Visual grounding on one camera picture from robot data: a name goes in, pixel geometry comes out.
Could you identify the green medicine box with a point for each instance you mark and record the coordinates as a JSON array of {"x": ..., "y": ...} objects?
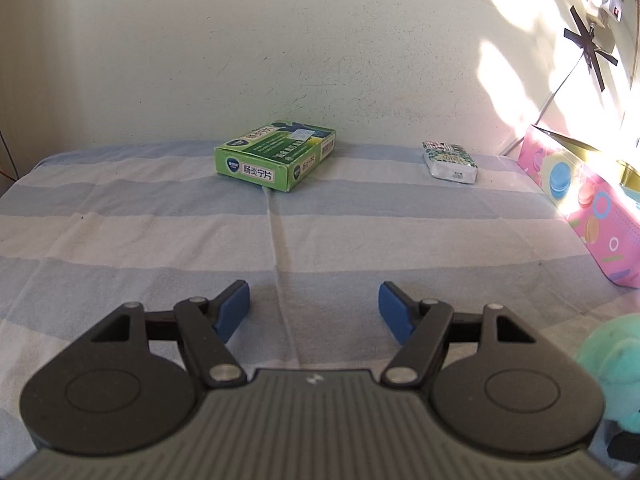
[{"x": 270, "y": 157}]

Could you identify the pink biscuit tin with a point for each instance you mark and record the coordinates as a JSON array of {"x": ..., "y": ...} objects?
[{"x": 580, "y": 195}]

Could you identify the black tape cross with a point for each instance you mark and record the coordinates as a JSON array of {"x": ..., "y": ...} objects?
[{"x": 590, "y": 50}]

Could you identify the striped bed sheet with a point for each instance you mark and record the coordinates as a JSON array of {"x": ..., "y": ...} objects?
[{"x": 150, "y": 240}]

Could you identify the small patterned tissue packet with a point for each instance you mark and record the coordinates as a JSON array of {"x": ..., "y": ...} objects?
[{"x": 450, "y": 162}]

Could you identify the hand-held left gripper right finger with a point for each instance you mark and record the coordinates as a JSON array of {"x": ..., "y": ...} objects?
[{"x": 395, "y": 315}]

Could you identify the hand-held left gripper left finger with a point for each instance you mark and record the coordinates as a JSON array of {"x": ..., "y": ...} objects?
[{"x": 233, "y": 310}]

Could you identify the teal plush bear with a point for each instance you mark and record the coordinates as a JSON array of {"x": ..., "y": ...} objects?
[{"x": 615, "y": 375}]

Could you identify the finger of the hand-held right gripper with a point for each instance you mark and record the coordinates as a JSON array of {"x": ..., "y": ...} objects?
[{"x": 627, "y": 452}]

